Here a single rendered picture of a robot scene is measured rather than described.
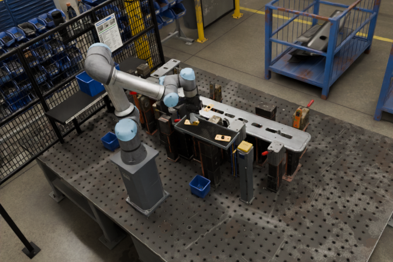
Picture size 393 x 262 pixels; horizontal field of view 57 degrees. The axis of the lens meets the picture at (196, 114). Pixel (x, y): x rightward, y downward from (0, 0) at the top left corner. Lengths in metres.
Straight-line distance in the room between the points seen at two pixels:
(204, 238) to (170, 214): 0.27
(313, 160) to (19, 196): 2.70
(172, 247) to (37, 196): 1.91
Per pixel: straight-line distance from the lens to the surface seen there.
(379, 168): 2.63
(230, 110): 2.47
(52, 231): 3.45
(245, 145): 1.99
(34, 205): 3.73
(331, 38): 3.84
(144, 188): 2.19
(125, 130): 1.96
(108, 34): 3.05
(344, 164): 2.58
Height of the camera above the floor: 2.55
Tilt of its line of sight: 39 degrees down
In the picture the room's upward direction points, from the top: 8 degrees counter-clockwise
